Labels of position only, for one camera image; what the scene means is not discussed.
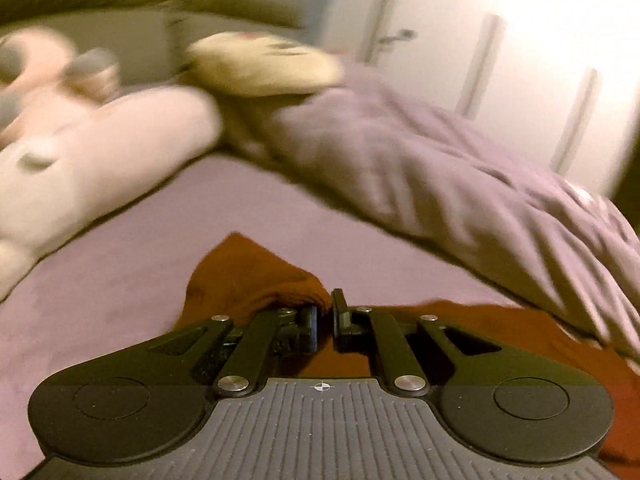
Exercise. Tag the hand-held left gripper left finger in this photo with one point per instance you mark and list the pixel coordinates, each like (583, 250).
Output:
(310, 325)

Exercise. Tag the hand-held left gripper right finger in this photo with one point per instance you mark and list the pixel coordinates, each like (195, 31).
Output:
(340, 321)

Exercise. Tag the rust brown knit sweater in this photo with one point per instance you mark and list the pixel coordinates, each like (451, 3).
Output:
(235, 270)

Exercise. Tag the purple duvet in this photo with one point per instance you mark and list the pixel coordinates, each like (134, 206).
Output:
(400, 160)

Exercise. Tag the long white plush toy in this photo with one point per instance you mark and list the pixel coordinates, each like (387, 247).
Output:
(125, 145)

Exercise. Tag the cream round plush cushion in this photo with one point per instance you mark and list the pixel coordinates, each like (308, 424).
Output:
(260, 65)

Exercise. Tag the white wardrobe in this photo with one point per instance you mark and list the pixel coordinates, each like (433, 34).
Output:
(525, 20)

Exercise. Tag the pink and grey plush toy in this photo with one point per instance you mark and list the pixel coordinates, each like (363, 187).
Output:
(45, 75)

